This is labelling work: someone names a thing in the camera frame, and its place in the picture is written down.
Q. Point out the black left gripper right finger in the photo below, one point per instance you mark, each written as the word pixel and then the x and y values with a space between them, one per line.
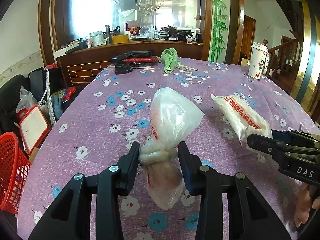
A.
pixel 249 214

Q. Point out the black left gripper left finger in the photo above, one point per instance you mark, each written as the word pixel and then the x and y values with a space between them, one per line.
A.
pixel 69 215

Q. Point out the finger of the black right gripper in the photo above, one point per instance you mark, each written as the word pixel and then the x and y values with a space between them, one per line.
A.
pixel 277 149
pixel 294 137

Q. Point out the knotted translucent plastic bag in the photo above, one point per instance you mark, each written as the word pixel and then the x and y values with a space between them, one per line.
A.
pixel 173 118

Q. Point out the person's right hand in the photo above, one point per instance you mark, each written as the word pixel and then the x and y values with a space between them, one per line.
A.
pixel 304 205

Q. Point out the red plastic basket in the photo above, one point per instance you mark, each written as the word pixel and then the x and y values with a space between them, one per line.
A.
pixel 14 168

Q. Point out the wooden stair railing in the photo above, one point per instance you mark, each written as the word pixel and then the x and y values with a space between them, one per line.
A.
pixel 282 57

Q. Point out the white paper cup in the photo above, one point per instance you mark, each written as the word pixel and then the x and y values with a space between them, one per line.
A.
pixel 259 54

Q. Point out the purple floral tablecloth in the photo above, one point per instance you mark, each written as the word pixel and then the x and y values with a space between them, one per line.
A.
pixel 113 111

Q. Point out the red framed white board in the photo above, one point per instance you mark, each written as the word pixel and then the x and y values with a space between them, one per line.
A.
pixel 34 128

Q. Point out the clear plastic bag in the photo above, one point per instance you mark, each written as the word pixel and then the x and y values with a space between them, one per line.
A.
pixel 26 100

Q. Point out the black sofa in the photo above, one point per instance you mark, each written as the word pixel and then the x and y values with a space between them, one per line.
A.
pixel 35 83

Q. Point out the green cloth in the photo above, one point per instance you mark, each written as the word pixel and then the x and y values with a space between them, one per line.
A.
pixel 169 58

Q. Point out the bamboo painted pillar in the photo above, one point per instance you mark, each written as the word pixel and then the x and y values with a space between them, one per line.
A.
pixel 220 28

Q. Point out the black red tool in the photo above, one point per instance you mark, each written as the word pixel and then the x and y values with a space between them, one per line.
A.
pixel 125 62

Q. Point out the metal pot on counter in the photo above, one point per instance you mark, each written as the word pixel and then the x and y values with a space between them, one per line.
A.
pixel 97 38

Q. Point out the yellow container on counter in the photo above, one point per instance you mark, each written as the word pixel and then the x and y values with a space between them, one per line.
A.
pixel 119 39

